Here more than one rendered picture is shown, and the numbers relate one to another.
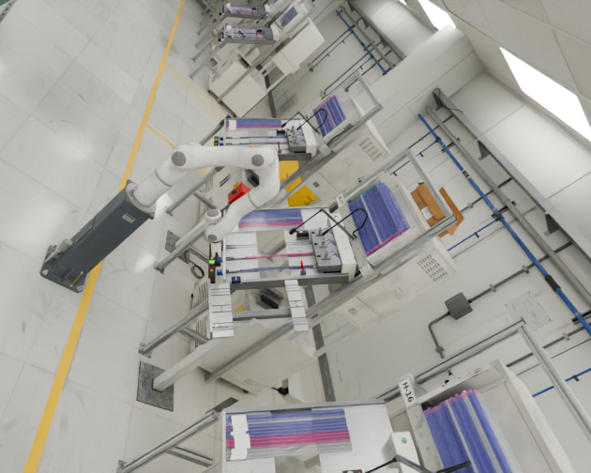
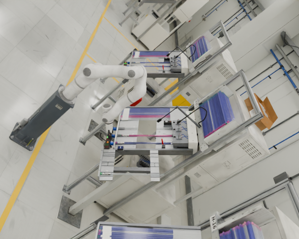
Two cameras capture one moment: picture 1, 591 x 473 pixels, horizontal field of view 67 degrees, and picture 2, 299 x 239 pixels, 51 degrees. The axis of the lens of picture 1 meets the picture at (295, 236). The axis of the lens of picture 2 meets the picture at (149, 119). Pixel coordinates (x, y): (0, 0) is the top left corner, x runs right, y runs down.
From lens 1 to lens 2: 46 cm
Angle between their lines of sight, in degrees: 10
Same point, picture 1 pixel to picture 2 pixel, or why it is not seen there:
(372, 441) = not seen: outside the picture
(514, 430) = not seen: outside the picture
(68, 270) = (24, 137)
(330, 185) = (198, 95)
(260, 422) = (119, 231)
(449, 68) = (293, 17)
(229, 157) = (116, 71)
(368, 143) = (222, 67)
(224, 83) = (141, 28)
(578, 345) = not seen: outside the picture
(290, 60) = (185, 13)
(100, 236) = (43, 117)
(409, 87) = (263, 31)
